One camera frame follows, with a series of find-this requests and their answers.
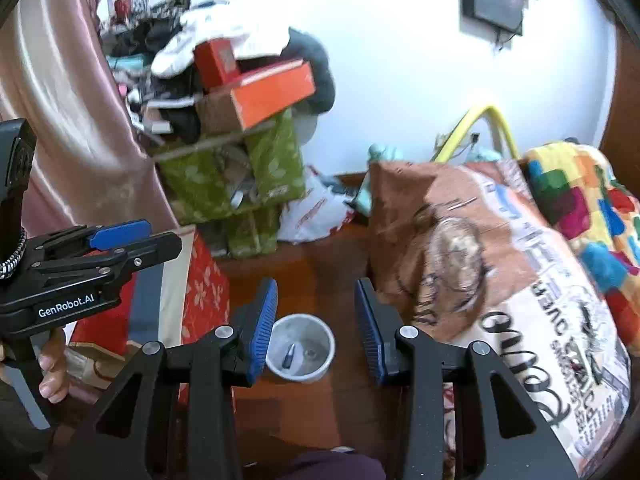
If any flat blue box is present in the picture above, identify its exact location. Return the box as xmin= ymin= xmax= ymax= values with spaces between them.
xmin=131 ymin=260 xmax=167 ymax=343

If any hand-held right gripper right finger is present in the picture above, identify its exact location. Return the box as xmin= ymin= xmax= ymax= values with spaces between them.
xmin=354 ymin=278 xmax=581 ymax=480

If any colourful patchwork blanket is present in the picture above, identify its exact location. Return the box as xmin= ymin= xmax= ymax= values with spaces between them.
xmin=521 ymin=141 xmax=640 ymax=363

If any large green leaf-print box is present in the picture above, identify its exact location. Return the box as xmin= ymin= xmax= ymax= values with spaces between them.
xmin=150 ymin=107 xmax=307 ymax=226

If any small red box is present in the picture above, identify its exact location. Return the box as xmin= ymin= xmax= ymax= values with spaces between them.
xmin=193 ymin=37 xmax=242 ymax=93

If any pink satin curtain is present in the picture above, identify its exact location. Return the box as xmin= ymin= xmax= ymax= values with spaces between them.
xmin=0 ymin=0 xmax=177 ymax=241

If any light wooden block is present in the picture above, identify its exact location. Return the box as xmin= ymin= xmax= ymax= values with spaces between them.
xmin=64 ymin=341 xmax=132 ymax=392

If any white plastic bag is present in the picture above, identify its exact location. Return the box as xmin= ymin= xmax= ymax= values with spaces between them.
xmin=276 ymin=164 xmax=357 ymax=244

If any person's left hand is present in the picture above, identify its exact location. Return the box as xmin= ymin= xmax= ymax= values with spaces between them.
xmin=0 ymin=329 xmax=69 ymax=403

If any black white braided cord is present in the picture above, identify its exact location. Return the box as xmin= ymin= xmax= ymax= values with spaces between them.
xmin=0 ymin=229 xmax=27 ymax=282

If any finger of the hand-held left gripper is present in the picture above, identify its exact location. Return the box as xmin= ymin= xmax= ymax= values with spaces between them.
xmin=47 ymin=231 xmax=184 ymax=283
xmin=30 ymin=219 xmax=152 ymax=263

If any yellow tube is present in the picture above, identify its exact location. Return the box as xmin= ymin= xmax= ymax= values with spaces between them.
xmin=431 ymin=105 xmax=522 ymax=163

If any white cloth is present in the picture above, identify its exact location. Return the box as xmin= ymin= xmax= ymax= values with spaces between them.
xmin=150 ymin=9 xmax=252 ymax=79

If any person's dark purple clothing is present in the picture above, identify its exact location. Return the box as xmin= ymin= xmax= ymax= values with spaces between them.
xmin=289 ymin=447 xmax=387 ymax=480

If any small white bin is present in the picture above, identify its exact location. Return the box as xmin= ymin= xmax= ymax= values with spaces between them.
xmin=264 ymin=313 xmax=337 ymax=385

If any brown newspaper-print cloth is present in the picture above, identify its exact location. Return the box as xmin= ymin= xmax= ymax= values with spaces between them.
xmin=366 ymin=157 xmax=633 ymax=478

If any small green leaf-print box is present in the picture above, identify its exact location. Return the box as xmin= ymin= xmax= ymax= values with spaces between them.
xmin=200 ymin=205 xmax=282 ymax=259

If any red floral box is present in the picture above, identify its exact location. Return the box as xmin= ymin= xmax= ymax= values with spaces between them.
xmin=69 ymin=230 xmax=232 ymax=407

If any flat red box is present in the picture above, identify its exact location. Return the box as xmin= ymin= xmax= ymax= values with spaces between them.
xmin=72 ymin=274 xmax=138 ymax=343

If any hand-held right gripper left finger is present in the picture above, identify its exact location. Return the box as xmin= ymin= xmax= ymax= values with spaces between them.
xmin=50 ymin=277 xmax=279 ymax=480

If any teal plastic item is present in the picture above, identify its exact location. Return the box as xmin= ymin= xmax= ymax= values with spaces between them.
xmin=356 ymin=143 xmax=402 ymax=217

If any pile of mixed clothes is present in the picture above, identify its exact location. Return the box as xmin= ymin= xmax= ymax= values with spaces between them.
xmin=97 ymin=0 xmax=251 ymax=143

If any dark grey cloth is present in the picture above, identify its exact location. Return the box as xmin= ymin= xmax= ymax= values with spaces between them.
xmin=281 ymin=27 xmax=337 ymax=116

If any orange brown cardboard box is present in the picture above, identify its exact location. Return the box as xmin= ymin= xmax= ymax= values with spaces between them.
xmin=195 ymin=59 xmax=317 ymax=136

